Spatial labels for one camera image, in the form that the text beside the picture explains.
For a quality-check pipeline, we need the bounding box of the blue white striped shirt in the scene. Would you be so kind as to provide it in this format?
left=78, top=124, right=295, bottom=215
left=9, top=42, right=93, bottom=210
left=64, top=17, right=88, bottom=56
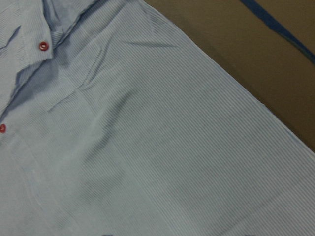
left=0, top=0, right=315, bottom=236

